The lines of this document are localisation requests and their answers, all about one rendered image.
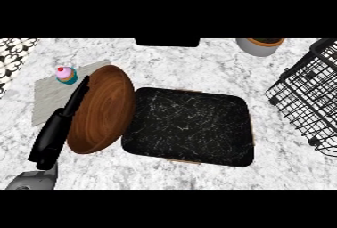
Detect black marble tray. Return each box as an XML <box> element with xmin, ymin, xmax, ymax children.
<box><xmin>120</xmin><ymin>86</ymin><xmax>257</xmax><ymax>167</ymax></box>

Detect brown wooden bowl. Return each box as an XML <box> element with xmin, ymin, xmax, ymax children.
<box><xmin>67</xmin><ymin>64</ymin><xmax>138</xmax><ymax>155</ymax></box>

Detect black appliance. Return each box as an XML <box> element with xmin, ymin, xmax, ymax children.
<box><xmin>135</xmin><ymin>38</ymin><xmax>201</xmax><ymax>48</ymax></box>

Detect pink frosted cupcake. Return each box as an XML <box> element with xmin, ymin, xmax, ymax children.
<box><xmin>55</xmin><ymin>66</ymin><xmax>78</xmax><ymax>86</ymax></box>

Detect grey placemat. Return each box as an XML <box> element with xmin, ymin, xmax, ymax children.
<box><xmin>30</xmin><ymin>59</ymin><xmax>112</xmax><ymax>127</ymax></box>

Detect black and white patterned tile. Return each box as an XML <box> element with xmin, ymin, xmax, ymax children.
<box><xmin>0</xmin><ymin>38</ymin><xmax>40</xmax><ymax>96</ymax></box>

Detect black wire tiered basket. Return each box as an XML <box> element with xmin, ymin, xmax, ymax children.
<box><xmin>265</xmin><ymin>38</ymin><xmax>337</xmax><ymax>158</ymax></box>

